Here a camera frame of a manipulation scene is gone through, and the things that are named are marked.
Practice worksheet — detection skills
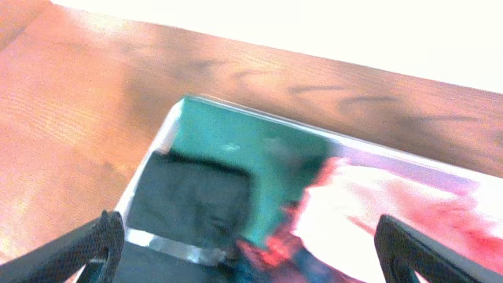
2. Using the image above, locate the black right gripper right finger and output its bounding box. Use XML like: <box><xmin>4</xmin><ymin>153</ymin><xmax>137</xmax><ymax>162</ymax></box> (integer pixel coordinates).
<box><xmin>374</xmin><ymin>215</ymin><xmax>502</xmax><ymax>283</ymax></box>

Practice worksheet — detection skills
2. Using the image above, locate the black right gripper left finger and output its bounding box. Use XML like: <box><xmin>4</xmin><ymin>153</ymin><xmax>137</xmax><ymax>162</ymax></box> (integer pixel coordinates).
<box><xmin>1</xmin><ymin>211</ymin><xmax>125</xmax><ymax>283</ymax></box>

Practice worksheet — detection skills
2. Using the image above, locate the pink garment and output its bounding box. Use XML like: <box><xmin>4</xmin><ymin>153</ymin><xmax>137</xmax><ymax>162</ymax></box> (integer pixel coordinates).
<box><xmin>293</xmin><ymin>157</ymin><xmax>502</xmax><ymax>282</ymax></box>

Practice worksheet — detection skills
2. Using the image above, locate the black garment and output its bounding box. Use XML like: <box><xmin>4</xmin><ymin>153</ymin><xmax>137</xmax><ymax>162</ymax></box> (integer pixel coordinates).
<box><xmin>114</xmin><ymin>153</ymin><xmax>252</xmax><ymax>283</ymax></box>

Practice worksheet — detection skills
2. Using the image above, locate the red navy plaid shirt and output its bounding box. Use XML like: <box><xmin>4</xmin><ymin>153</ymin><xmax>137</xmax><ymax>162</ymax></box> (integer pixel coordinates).
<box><xmin>231</xmin><ymin>204</ymin><xmax>366</xmax><ymax>283</ymax></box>

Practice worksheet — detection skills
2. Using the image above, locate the dark green garment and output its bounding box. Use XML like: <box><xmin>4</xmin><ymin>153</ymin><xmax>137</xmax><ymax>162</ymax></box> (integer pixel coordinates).
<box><xmin>171</xmin><ymin>96</ymin><xmax>332</xmax><ymax>248</ymax></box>

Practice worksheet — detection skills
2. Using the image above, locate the clear plastic storage bin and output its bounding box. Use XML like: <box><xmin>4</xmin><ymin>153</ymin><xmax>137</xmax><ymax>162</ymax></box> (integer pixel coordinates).
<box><xmin>118</xmin><ymin>97</ymin><xmax>502</xmax><ymax>282</ymax></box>

